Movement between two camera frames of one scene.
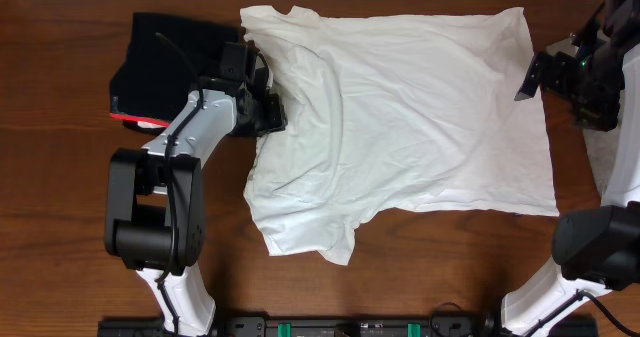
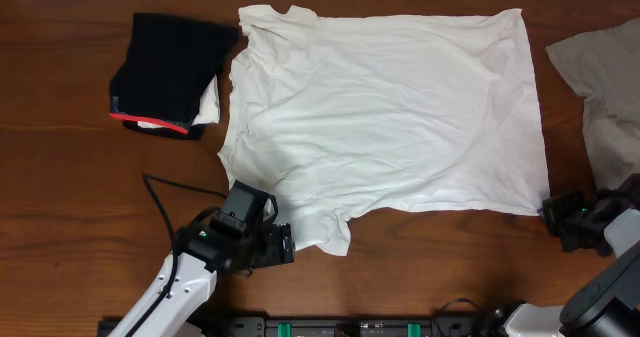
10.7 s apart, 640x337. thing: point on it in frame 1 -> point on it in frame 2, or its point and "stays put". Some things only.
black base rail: x=350 y=326 stays put
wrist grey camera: x=234 y=61 -> x=245 y=205
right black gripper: x=604 y=114 -> x=554 y=210
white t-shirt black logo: x=393 y=114 stays put
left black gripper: x=273 y=112 -> x=279 y=244
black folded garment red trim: x=168 y=55 stays put
